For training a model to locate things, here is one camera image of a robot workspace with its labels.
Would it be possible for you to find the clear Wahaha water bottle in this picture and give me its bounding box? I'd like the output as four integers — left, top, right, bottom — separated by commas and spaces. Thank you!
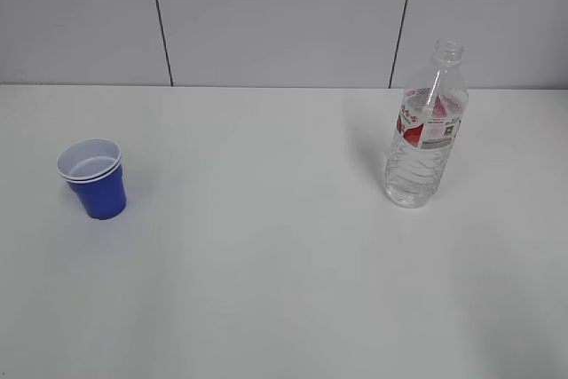
385, 39, 469, 209

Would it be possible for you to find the blue paper cup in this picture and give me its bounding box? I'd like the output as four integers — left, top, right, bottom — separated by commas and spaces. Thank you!
57, 138, 127, 220

